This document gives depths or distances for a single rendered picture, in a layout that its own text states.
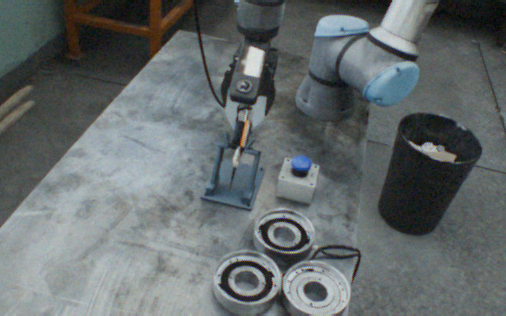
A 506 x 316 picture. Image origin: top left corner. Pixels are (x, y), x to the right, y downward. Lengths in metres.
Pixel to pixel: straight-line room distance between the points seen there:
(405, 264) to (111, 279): 1.44
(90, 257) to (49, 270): 0.07
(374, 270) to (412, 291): 0.16
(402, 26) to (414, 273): 1.21
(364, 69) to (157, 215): 0.52
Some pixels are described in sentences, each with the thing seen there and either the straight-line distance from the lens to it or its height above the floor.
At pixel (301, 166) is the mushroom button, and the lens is 0.94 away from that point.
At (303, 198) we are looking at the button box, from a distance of 0.96.
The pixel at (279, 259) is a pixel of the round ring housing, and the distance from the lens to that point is 0.83.
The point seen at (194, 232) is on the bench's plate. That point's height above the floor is 0.80.
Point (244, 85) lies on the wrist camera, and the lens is 0.78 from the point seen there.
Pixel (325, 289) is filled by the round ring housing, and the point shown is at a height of 0.82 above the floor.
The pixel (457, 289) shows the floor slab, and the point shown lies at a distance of 2.08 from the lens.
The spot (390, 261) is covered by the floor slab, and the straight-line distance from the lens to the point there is 2.05.
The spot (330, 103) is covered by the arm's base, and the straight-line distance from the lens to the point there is 1.20.
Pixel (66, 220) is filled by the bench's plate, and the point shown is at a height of 0.80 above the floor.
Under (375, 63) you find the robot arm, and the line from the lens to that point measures 1.06.
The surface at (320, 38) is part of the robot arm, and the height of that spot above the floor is 0.99.
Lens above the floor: 1.45
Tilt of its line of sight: 39 degrees down
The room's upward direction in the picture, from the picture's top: 9 degrees clockwise
